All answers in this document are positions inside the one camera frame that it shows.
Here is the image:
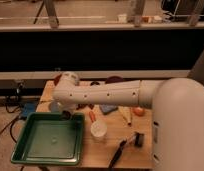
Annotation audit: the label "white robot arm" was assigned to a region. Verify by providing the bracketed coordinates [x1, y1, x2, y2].
[53, 72, 204, 171]

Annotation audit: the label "purple bowl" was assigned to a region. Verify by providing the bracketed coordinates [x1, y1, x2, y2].
[105, 76, 124, 84]

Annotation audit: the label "blue sponge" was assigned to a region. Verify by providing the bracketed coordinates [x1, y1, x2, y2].
[99, 105, 118, 115]

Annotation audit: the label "small metal cup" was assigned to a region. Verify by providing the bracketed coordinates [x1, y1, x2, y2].
[90, 81, 100, 86]

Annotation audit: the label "small black metal clip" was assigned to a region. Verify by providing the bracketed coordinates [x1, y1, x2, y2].
[134, 133, 143, 147]

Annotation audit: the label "black handled brush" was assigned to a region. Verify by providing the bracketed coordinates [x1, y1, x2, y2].
[108, 133, 137, 171]

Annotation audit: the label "orange red bowl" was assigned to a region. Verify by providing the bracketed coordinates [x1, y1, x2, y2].
[53, 74, 62, 86]

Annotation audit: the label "black floor cables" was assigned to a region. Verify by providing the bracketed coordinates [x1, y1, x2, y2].
[0, 83, 28, 143]

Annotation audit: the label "green plastic tray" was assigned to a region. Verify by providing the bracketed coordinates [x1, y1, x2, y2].
[11, 112, 85, 166]

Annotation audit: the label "orange round fruit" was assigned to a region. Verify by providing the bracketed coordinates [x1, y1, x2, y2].
[133, 107, 145, 117]

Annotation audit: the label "grey round eraser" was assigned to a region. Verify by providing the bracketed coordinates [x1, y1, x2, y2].
[61, 111, 72, 120]

